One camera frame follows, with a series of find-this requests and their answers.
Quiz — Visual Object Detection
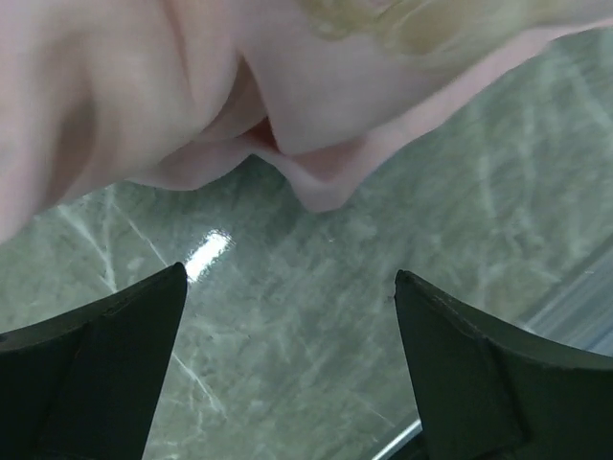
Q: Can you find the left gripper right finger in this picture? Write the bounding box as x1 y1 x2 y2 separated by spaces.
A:
393 269 613 460

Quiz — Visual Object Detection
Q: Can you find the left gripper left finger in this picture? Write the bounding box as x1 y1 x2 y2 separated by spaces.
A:
1 264 187 459

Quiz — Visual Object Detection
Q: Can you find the cream yellow-edged pillow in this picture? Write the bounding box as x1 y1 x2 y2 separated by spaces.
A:
296 0 528 57

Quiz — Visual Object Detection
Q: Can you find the aluminium mounting rail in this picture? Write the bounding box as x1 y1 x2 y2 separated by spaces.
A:
373 258 613 460

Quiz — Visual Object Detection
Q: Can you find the pink pillowcase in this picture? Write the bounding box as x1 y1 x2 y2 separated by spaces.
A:
1 1 612 240

